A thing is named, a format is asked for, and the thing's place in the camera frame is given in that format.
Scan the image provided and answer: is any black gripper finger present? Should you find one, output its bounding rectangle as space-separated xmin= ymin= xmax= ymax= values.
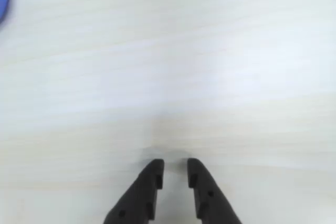
xmin=102 ymin=158 xmax=165 ymax=224
xmin=187 ymin=158 xmax=243 ymax=224

